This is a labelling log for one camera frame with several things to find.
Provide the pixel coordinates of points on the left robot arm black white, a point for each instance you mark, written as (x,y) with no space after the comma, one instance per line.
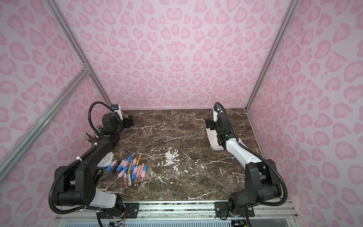
(74,186)

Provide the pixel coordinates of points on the pink lip gloss tube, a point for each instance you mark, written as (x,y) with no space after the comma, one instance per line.
(141,167)

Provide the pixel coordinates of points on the bundle of coloured pencils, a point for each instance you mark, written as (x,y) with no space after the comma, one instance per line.
(90,135)

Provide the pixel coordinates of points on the white storage box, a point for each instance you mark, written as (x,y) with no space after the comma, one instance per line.
(212,136)

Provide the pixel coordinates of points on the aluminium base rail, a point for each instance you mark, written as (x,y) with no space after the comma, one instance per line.
(192,213)

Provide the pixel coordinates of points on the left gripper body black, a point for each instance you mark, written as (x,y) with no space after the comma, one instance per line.
(126,122)

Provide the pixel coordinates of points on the silver lipstick tube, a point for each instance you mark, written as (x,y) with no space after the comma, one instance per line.
(129,181)

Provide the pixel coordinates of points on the thin gold lipstick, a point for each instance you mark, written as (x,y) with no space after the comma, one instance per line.
(130,167)

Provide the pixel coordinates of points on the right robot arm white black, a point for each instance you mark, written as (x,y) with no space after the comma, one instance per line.
(263,185)

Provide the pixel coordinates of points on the gold glitter lipstick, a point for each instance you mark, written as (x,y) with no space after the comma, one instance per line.
(138,159)

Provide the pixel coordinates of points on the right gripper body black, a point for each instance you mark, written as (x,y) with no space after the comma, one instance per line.
(211,124)

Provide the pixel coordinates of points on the pink blue square lipstick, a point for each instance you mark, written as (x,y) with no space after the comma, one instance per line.
(143,173)

